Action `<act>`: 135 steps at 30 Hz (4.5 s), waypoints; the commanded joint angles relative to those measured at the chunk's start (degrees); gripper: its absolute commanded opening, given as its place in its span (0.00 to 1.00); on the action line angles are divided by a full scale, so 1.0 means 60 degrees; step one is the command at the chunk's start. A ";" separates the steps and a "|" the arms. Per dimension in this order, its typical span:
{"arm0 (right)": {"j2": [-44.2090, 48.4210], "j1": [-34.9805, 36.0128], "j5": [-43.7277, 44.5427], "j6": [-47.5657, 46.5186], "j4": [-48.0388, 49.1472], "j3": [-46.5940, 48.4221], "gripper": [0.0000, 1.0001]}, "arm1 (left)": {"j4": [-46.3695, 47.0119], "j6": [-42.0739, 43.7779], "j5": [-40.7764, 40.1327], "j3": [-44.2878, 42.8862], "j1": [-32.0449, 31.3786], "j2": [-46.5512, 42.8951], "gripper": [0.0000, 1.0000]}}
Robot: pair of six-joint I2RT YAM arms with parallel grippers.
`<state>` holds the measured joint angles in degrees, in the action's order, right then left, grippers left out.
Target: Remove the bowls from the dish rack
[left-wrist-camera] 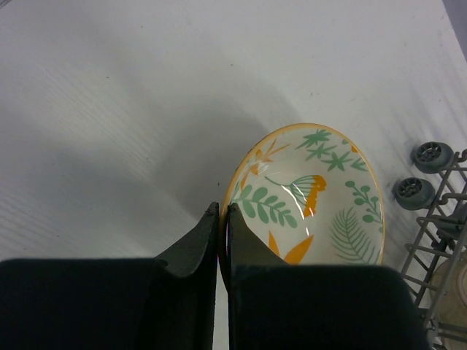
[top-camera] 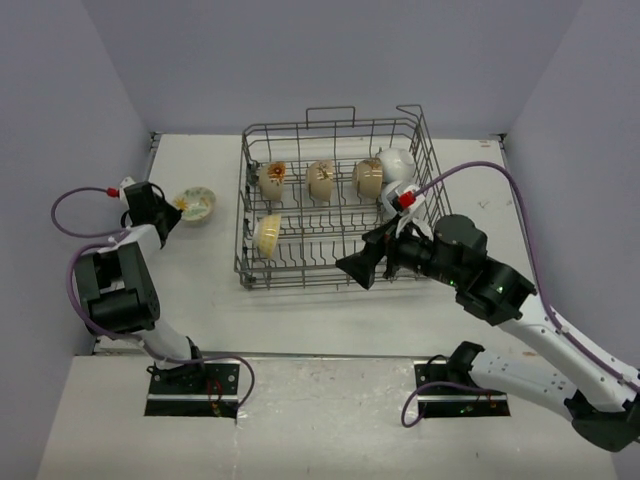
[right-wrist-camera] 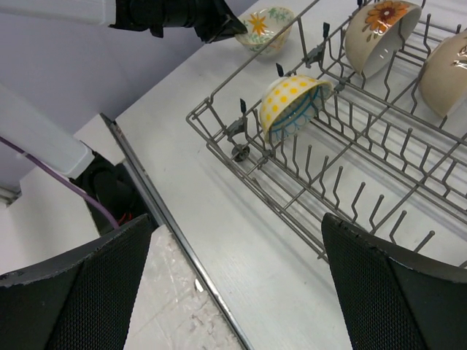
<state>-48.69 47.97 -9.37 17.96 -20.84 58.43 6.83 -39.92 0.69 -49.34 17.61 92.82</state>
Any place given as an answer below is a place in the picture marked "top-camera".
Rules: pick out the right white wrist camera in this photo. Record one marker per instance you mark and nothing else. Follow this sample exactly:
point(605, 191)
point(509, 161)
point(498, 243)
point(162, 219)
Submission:
point(401, 199)

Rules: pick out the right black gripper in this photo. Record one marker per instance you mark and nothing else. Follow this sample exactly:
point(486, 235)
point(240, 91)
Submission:
point(362, 265)

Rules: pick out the green floral bowl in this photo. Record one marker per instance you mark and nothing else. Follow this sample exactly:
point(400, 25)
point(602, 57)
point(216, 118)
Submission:
point(197, 205)

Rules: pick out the beige bowl small flowers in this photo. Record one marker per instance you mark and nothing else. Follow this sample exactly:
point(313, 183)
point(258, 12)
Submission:
point(320, 180)

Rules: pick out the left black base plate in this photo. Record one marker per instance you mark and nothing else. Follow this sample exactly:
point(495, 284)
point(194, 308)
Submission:
point(194, 391)

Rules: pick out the yellow checked bowl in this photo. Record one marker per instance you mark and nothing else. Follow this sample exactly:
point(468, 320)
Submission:
point(266, 235)

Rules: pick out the grey wire dish rack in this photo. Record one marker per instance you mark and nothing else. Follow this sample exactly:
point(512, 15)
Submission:
point(313, 234)

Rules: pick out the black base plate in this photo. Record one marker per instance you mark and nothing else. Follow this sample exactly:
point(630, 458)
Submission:
point(443, 401)
point(194, 391)

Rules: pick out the white bowl rear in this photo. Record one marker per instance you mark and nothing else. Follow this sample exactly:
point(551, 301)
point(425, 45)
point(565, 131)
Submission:
point(397, 164)

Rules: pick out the white bowl middle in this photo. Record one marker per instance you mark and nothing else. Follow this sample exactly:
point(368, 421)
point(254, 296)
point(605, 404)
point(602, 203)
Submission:
point(393, 190)

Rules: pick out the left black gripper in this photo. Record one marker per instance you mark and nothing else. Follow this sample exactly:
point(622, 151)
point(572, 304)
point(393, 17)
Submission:
point(173, 214)

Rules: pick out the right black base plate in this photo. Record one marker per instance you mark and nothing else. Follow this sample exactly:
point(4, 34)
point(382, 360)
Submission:
point(443, 401)

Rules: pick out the white bowl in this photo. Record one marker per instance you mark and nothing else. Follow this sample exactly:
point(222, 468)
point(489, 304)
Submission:
point(397, 164)
point(393, 190)

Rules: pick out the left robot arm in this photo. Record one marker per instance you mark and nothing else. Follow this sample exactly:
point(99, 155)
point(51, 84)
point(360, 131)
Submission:
point(114, 290)

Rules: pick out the beige bowl orange flower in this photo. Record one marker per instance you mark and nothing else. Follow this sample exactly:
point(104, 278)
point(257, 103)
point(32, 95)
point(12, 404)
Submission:
point(271, 180)

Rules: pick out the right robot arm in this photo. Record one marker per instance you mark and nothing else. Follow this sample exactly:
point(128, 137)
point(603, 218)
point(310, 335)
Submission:
point(586, 385)

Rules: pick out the beige bowl colourful leaves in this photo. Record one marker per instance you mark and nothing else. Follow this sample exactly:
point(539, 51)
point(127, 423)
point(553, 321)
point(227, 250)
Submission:
point(367, 178)

